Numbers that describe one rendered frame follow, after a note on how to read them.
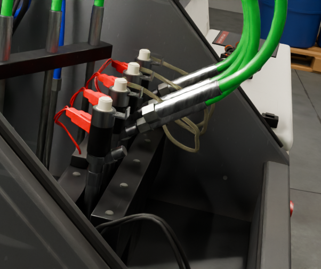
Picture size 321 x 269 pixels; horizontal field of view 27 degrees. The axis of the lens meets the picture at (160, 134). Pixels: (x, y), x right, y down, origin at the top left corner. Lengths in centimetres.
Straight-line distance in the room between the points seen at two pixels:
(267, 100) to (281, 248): 50
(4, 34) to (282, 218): 45
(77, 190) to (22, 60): 19
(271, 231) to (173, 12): 38
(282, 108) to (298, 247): 162
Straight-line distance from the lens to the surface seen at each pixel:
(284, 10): 73
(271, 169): 109
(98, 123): 79
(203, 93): 75
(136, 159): 94
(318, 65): 552
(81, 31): 111
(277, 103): 131
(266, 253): 85
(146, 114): 77
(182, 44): 108
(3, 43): 89
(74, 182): 86
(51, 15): 94
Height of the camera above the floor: 138
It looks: 22 degrees down
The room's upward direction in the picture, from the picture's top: 10 degrees clockwise
